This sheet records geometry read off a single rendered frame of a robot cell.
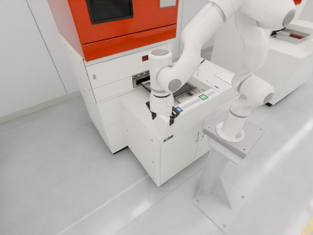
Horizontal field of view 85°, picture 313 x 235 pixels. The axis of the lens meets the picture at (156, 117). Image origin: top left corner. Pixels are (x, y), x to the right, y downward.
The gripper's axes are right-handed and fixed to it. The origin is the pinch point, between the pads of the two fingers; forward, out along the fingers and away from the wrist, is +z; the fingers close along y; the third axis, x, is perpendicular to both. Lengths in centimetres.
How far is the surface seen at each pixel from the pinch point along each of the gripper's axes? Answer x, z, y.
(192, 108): 41.9, 24.1, 0.5
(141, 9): 64, -31, -50
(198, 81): 81, 25, -9
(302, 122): 203, 127, 115
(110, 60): 40, 0, -68
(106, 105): 30, 38, -75
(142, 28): 63, -19, -51
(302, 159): 132, 127, 113
